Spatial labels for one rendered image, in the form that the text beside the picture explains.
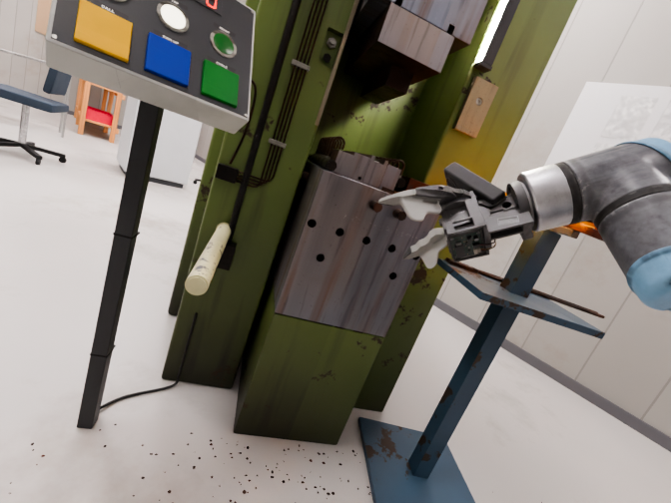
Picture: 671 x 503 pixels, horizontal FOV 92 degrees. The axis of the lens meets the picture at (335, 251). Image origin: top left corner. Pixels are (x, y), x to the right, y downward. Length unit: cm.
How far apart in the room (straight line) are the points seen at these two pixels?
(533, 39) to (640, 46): 214
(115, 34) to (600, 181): 78
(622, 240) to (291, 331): 83
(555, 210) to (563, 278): 261
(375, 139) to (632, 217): 113
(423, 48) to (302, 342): 92
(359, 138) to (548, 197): 106
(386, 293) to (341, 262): 19
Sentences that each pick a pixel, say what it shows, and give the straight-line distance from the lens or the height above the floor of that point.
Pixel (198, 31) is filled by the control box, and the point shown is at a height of 109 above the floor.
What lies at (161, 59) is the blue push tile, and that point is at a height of 100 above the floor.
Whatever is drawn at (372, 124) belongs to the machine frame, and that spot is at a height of 115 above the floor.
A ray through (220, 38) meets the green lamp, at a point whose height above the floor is 110.
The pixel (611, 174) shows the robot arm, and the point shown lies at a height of 104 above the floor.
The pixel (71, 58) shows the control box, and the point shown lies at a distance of 76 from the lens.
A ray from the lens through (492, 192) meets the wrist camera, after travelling 54.
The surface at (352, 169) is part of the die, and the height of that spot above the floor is 94.
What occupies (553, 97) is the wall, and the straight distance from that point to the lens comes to 347.
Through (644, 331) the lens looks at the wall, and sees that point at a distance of 311.
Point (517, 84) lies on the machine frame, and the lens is 139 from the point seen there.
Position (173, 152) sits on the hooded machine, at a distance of 453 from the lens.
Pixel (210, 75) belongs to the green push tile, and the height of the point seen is 101.
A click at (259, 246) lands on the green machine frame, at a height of 60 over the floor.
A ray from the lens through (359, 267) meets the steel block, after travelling 99.
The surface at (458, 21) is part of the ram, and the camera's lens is 112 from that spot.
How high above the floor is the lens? 93
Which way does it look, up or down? 14 degrees down
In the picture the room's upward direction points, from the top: 21 degrees clockwise
